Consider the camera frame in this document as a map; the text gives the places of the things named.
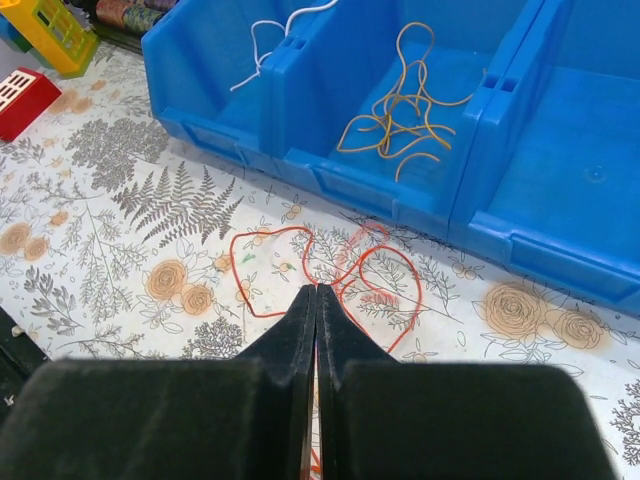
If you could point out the blue three-compartment plastic bin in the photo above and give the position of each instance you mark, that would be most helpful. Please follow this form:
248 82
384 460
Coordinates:
508 128

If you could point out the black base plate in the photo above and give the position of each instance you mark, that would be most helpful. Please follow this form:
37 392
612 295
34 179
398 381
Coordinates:
20 358

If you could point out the floral patterned table mat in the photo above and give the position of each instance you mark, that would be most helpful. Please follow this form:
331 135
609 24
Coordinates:
118 241

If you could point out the red white window brick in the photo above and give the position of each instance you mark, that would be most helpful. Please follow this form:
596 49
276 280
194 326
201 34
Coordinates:
25 95

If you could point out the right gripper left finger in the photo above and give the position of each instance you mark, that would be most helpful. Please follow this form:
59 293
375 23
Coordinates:
248 417

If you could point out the yellow toy brick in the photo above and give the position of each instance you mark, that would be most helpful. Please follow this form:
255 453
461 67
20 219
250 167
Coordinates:
53 31

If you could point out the blue toy brick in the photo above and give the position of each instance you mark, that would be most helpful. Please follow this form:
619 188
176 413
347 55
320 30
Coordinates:
12 37

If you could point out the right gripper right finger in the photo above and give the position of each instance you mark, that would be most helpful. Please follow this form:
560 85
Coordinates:
384 419

